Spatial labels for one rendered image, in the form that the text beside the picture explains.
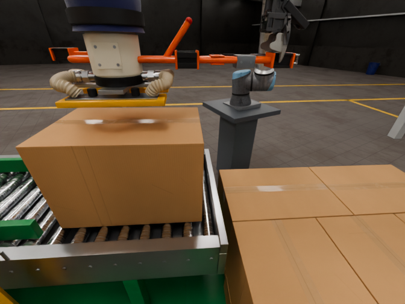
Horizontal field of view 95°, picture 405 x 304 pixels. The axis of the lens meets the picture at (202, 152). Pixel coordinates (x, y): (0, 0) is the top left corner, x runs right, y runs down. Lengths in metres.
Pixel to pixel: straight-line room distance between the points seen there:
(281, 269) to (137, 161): 0.64
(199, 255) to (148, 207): 0.27
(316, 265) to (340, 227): 0.26
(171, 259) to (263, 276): 0.33
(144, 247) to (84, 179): 0.33
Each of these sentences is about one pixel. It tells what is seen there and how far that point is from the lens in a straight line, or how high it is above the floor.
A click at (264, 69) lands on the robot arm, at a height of 1.07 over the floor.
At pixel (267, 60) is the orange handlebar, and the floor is 1.19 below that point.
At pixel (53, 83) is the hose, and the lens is 0.77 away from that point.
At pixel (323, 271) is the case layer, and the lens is 0.90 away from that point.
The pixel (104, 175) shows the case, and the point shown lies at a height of 0.82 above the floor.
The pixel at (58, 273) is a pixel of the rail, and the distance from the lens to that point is 0.99.
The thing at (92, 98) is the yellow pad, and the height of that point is 1.08.
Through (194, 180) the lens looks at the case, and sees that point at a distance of 0.72.
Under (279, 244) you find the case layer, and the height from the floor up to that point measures 0.54.
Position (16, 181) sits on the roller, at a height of 0.54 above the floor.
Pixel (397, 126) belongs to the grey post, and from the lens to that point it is 4.11.
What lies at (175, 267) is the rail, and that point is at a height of 0.48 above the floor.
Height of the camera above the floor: 1.25
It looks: 31 degrees down
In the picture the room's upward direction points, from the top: 1 degrees clockwise
